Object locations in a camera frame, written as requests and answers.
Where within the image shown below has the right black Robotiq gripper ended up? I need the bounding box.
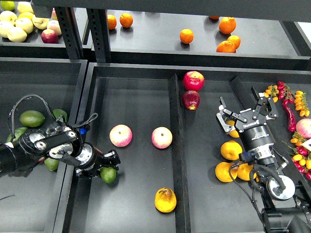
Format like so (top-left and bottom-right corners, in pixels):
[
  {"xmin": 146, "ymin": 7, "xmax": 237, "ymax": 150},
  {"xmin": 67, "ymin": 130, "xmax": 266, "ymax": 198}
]
[{"xmin": 216, "ymin": 86, "xmax": 278, "ymax": 165}]

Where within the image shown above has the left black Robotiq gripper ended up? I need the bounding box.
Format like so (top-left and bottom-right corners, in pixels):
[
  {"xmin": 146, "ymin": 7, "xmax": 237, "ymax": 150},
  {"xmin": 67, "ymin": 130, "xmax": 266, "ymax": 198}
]
[{"xmin": 75, "ymin": 143, "xmax": 121, "ymax": 178}]

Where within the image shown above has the green avocado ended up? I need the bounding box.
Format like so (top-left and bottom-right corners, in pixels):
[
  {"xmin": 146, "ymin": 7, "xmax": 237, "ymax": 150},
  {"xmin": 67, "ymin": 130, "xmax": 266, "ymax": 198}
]
[{"xmin": 100, "ymin": 167, "xmax": 117, "ymax": 184}]

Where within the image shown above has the yellow pear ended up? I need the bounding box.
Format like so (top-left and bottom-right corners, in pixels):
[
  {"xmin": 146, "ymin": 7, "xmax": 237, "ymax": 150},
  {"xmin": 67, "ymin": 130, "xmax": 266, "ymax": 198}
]
[
  {"xmin": 215, "ymin": 162, "xmax": 238, "ymax": 183},
  {"xmin": 154, "ymin": 187, "xmax": 177, "ymax": 213}
]

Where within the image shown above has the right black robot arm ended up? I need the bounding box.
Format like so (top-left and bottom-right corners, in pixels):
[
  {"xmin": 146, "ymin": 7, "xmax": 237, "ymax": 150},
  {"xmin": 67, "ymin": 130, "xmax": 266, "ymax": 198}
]
[{"xmin": 216, "ymin": 93, "xmax": 311, "ymax": 233}]

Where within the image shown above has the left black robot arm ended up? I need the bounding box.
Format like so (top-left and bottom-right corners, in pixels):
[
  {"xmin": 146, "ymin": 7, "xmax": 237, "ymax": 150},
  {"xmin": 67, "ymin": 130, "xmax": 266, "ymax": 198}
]
[{"xmin": 0, "ymin": 96, "xmax": 121, "ymax": 177}]

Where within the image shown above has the left pink apple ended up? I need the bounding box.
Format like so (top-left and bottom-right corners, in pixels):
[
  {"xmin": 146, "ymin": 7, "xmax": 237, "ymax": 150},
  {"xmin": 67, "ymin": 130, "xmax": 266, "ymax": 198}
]
[{"xmin": 109, "ymin": 124, "xmax": 133, "ymax": 147}]

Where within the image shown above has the red chili pepper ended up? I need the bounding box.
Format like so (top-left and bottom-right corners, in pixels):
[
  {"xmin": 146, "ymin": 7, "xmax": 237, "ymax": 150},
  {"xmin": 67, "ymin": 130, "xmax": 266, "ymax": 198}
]
[{"xmin": 282, "ymin": 99, "xmax": 296, "ymax": 132}]

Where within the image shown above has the pink apple at right edge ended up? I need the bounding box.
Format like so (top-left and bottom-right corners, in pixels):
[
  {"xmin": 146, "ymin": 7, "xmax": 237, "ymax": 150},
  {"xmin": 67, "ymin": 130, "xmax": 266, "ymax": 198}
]
[{"xmin": 296, "ymin": 118, "xmax": 311, "ymax": 139}]

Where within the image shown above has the bright red apple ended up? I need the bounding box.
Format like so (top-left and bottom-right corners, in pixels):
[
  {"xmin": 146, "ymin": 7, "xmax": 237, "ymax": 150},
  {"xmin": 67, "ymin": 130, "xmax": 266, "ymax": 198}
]
[{"xmin": 183, "ymin": 71, "xmax": 205, "ymax": 92}]

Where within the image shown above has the front orange on shelf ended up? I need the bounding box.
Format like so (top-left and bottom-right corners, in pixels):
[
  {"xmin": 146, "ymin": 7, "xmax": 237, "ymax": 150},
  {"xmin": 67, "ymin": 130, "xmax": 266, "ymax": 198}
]
[{"xmin": 216, "ymin": 40, "xmax": 236, "ymax": 53}]

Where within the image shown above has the black left tray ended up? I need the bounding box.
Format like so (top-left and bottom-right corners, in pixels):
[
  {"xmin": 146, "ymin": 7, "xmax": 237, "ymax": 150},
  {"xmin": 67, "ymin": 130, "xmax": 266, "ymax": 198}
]
[{"xmin": 0, "ymin": 58, "xmax": 87, "ymax": 233}]

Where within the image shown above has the black tray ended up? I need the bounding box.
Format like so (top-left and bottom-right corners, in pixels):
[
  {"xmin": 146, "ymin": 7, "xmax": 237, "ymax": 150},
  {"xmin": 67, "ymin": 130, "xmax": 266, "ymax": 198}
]
[
  {"xmin": 64, "ymin": 63, "xmax": 311, "ymax": 233},
  {"xmin": 0, "ymin": 58, "xmax": 87, "ymax": 233}
]

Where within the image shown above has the black centre tray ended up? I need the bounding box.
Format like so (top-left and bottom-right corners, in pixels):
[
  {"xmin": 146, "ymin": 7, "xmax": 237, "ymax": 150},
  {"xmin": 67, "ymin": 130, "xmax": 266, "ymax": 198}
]
[{"xmin": 64, "ymin": 63, "xmax": 311, "ymax": 233}]

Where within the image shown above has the large orange on shelf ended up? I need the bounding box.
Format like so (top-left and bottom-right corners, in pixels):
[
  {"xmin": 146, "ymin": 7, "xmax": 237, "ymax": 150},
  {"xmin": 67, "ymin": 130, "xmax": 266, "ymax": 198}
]
[{"xmin": 219, "ymin": 17, "xmax": 237, "ymax": 34}]

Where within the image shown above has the orange on shelf centre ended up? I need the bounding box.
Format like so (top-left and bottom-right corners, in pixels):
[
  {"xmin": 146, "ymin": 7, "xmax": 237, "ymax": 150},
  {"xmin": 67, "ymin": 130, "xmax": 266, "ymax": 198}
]
[{"xmin": 179, "ymin": 29, "xmax": 194, "ymax": 44}]

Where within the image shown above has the dark red apple on shelf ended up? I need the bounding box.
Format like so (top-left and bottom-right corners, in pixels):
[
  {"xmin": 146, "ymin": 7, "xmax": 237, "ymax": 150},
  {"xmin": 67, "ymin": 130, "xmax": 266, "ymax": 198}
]
[{"xmin": 41, "ymin": 29, "xmax": 59, "ymax": 44}]

